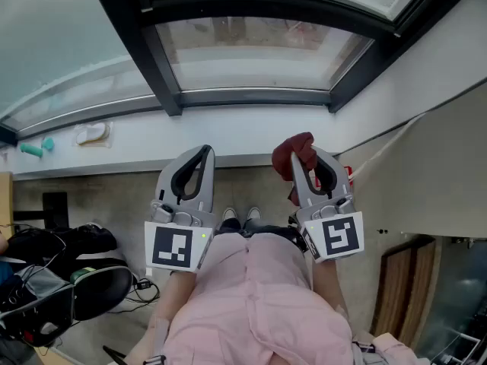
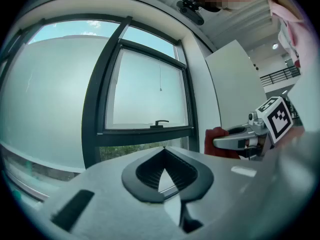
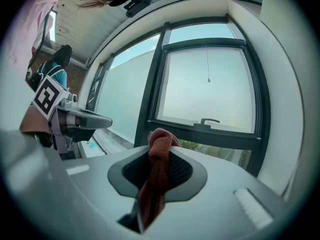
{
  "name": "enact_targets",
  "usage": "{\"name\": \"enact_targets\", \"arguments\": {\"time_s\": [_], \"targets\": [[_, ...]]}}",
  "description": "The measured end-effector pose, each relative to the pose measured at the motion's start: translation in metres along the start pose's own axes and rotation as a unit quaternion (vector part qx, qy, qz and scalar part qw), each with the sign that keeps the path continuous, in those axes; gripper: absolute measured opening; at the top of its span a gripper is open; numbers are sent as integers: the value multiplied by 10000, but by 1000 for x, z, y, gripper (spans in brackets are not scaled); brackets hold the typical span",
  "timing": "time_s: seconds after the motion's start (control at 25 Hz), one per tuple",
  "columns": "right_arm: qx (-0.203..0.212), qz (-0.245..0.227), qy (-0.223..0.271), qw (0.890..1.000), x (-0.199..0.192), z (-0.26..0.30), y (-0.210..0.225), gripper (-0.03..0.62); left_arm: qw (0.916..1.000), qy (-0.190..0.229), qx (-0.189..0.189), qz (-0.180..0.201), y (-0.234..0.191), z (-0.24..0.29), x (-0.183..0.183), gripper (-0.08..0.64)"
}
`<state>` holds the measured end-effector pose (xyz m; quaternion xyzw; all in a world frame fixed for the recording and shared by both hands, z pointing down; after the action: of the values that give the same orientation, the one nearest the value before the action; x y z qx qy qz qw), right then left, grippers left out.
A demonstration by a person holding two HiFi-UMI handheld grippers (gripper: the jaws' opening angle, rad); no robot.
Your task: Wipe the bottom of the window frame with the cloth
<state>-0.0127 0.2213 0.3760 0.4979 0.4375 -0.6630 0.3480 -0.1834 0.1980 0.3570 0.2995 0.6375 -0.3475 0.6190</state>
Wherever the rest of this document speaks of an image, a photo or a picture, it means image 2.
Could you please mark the person's pink shirt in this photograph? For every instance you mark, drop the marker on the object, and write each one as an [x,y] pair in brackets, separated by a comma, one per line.
[297,34]

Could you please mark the dark fixed window frame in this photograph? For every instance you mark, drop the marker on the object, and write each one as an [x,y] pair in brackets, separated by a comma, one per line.
[92,109]

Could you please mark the person's right forearm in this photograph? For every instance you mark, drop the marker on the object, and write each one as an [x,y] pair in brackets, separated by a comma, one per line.
[295,134]

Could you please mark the small low glass pane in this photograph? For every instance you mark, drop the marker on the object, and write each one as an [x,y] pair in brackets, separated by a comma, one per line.
[112,152]

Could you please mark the round ceiling light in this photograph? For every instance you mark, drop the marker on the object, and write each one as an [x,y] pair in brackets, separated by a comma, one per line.
[275,46]

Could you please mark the black head-worn camera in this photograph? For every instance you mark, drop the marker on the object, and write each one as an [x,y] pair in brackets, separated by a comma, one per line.
[192,14]

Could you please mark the black balcony railing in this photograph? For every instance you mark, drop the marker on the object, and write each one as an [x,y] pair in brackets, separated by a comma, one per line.
[280,76]

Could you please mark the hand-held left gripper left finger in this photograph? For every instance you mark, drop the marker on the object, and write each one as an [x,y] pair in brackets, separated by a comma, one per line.
[112,209]

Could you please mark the large frosted glass pane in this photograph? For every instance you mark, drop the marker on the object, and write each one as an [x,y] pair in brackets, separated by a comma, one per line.
[50,96]

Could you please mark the dark red cloth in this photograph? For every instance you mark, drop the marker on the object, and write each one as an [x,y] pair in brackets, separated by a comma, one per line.
[211,146]

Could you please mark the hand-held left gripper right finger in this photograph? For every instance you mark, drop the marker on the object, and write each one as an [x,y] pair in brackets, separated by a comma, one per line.
[225,196]

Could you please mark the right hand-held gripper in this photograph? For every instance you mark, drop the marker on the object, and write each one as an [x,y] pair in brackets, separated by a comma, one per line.
[277,124]

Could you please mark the frosted hinged window sash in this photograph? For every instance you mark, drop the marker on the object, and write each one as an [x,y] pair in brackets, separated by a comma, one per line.
[150,89]

